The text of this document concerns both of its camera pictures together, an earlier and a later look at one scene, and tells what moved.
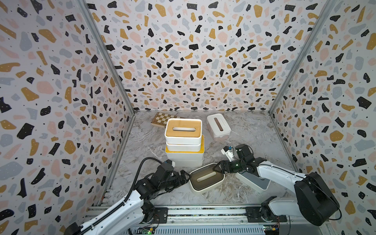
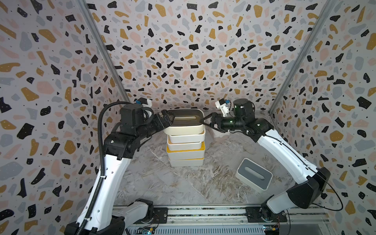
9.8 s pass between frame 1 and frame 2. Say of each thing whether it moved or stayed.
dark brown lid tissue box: moved
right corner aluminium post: stayed
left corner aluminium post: stayed
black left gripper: moved
